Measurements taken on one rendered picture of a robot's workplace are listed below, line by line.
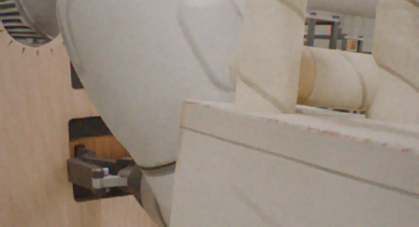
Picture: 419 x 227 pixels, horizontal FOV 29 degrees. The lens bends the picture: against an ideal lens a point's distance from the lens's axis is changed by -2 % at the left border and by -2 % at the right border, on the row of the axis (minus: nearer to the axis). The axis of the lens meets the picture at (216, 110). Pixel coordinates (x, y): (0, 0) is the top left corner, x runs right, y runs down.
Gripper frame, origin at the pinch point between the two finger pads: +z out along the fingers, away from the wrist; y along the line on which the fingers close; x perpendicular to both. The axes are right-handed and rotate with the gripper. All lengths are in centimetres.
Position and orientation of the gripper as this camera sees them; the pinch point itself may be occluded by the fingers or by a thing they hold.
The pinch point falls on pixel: (111, 156)
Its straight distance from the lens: 99.0
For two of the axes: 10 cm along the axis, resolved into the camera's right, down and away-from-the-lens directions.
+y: 9.0, -0.9, 4.3
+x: -0.5, -9.9, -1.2
